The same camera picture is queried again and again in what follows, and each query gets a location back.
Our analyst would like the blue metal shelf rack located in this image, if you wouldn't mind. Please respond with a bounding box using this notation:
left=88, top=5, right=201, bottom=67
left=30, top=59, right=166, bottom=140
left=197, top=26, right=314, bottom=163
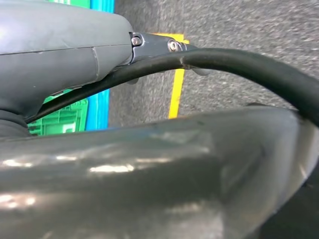
left=85, top=0, right=116, bottom=131

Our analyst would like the green plastic crate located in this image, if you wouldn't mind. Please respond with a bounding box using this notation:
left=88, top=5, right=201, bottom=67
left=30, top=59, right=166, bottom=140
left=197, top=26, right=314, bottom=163
left=27, top=0, right=91, bottom=136

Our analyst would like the yellow floor tape line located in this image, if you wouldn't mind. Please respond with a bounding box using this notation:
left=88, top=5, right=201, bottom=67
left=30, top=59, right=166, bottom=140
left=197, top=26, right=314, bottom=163
left=153, top=33, right=190, bottom=120

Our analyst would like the silver robot body shell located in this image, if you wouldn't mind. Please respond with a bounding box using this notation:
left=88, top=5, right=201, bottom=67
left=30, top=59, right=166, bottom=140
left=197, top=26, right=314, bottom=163
left=0, top=105, right=319, bottom=239

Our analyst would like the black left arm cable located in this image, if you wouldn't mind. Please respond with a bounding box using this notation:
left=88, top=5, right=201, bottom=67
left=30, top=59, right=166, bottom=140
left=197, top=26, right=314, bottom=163
left=25, top=47, right=319, bottom=127

